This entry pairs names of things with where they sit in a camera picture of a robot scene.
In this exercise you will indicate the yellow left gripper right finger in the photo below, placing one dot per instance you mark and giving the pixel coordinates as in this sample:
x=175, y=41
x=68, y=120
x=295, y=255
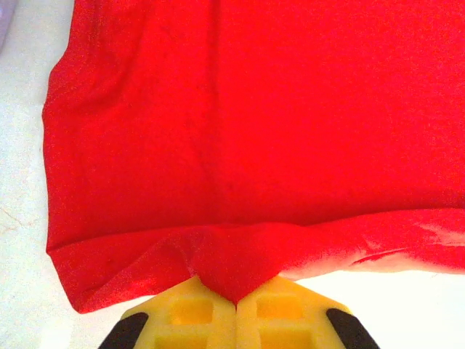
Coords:
x=250, y=327

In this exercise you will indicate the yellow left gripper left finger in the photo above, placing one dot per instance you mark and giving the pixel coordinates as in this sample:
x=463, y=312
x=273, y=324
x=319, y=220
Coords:
x=218, y=327

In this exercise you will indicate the red t-shirt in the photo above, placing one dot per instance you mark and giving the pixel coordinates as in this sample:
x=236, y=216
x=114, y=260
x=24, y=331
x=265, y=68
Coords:
x=236, y=127

